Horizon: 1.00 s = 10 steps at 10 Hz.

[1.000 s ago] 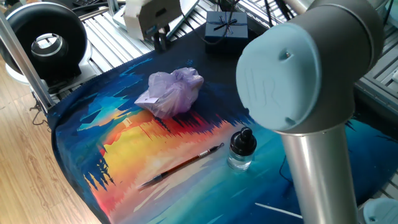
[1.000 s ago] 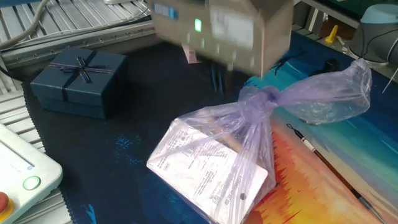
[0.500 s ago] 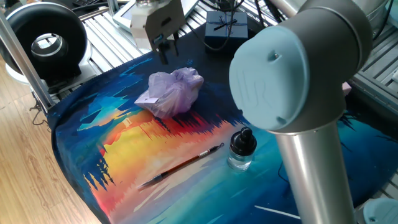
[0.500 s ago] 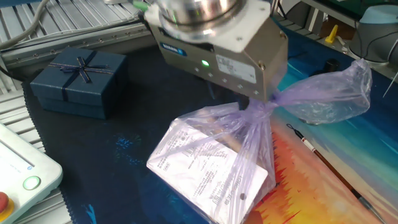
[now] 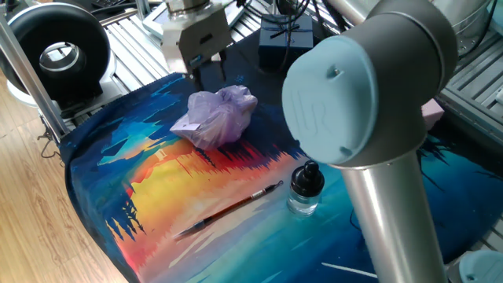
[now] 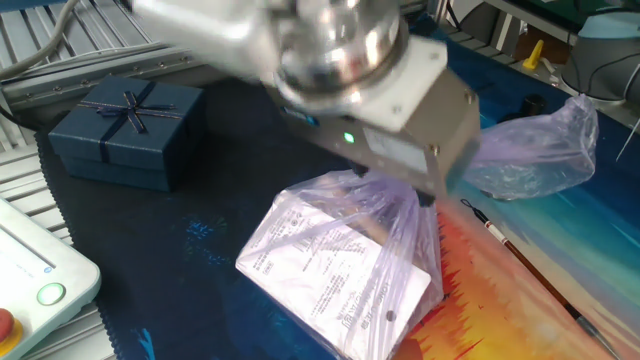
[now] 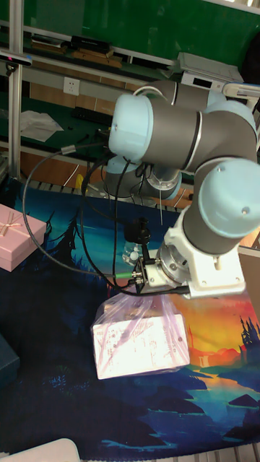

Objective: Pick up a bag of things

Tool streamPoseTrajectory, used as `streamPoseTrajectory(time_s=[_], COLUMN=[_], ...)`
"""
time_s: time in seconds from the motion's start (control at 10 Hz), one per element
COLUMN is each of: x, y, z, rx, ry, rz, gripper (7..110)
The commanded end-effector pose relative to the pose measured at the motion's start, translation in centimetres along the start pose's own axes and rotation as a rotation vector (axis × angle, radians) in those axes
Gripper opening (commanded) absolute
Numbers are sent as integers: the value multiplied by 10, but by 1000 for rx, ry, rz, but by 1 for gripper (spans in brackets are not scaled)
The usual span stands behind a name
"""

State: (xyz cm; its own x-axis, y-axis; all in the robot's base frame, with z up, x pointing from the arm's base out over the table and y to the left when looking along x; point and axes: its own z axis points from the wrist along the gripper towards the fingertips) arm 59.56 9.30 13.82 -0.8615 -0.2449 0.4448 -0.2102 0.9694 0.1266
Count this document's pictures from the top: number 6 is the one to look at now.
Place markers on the silver Schunk gripper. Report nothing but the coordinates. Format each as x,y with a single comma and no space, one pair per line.
425,130

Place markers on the purple plastic bag with packets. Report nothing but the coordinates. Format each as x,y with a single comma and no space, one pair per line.
340,260

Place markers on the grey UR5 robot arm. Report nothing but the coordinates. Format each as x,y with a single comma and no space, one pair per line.
340,45

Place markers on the brown calligraphy brush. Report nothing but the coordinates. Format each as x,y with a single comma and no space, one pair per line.
530,265

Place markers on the glass jar with black lid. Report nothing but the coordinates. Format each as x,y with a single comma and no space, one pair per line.
534,104

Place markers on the yellow plastic clip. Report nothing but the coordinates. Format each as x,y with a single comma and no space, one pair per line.
535,55

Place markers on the colourful sunset landscape mat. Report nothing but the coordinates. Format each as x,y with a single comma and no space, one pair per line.
175,225

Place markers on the silver vented wrist module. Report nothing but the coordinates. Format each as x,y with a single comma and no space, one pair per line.
200,30

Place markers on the navy gift box with ribbon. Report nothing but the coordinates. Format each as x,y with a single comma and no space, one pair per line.
130,140

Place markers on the white teach pendant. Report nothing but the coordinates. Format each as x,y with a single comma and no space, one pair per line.
35,270

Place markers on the aluminium table edge rail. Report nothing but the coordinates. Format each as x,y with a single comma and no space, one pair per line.
125,72

